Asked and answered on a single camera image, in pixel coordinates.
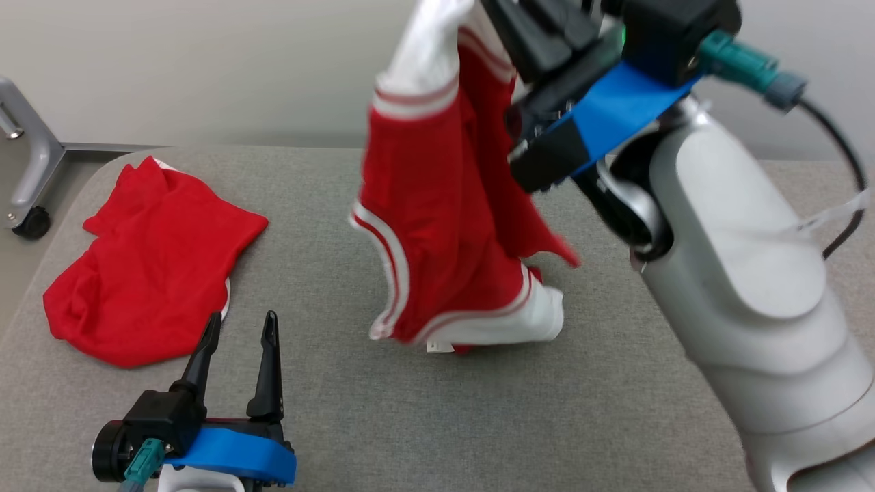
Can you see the black caster wheel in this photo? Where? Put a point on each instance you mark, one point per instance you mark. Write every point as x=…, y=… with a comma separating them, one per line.
x=32, y=223

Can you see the red garment white striped trim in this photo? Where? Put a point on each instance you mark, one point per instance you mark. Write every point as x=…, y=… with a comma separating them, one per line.
x=437, y=205

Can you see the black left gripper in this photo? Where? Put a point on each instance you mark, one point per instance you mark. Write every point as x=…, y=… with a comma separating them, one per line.
x=253, y=429

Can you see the blue left camera mount bracket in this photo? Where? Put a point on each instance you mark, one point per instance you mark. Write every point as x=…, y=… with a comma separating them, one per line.
x=232, y=454

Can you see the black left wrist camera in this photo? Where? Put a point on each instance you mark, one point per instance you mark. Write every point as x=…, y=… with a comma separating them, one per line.
x=164, y=417

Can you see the grey wheeled stand leg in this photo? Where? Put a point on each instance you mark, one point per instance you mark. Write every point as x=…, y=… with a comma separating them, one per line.
x=37, y=150

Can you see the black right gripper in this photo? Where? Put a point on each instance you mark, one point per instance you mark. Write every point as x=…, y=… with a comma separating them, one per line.
x=547, y=157

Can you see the red shorts with white stripe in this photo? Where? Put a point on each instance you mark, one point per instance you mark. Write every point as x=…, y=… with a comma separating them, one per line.
x=150, y=273

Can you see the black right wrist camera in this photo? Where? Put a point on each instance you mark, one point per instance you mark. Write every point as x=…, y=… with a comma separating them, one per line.
x=670, y=34

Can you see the grey fabric padded surface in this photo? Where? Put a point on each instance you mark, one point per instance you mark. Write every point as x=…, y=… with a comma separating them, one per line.
x=478, y=410

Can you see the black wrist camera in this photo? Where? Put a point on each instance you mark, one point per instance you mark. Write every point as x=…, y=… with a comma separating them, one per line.
x=164, y=417
x=670, y=34

